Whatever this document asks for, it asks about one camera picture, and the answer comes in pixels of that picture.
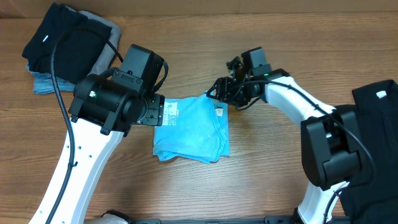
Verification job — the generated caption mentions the light blue printed t-shirt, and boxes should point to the light blue printed t-shirt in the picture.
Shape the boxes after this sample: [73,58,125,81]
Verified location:
[153,94,231,164]

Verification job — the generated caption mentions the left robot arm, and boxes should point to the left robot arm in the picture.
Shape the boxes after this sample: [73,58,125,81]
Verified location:
[31,44,169,223]

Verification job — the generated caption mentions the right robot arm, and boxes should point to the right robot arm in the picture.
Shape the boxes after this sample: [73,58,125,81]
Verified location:
[206,47,376,223]

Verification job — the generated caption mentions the folded grey garment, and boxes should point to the folded grey garment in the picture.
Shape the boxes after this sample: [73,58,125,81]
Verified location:
[78,11,122,75]

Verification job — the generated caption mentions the folded black garment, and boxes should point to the folded black garment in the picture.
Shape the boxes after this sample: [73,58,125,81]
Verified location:
[22,3,111,83]

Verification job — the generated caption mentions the folded blue jeans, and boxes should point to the folded blue jeans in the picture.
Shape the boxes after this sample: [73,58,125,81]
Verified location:
[26,64,75,95]

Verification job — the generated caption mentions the black garment at right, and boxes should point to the black garment at right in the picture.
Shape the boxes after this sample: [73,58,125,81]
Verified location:
[340,80,397,223]

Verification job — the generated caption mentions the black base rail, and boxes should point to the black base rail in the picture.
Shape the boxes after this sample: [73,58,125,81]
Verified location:
[83,210,352,224]

